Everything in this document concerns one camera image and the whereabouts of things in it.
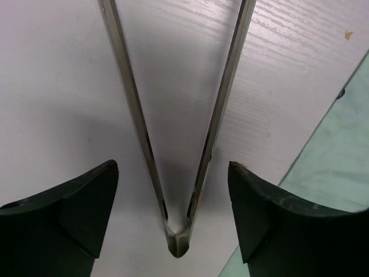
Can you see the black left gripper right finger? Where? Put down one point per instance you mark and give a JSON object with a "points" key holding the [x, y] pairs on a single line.
{"points": [[282, 234]]}

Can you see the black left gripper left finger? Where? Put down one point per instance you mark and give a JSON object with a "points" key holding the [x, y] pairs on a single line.
{"points": [[60, 231]]}

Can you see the green placemat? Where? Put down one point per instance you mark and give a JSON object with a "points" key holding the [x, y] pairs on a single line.
{"points": [[332, 168]]}

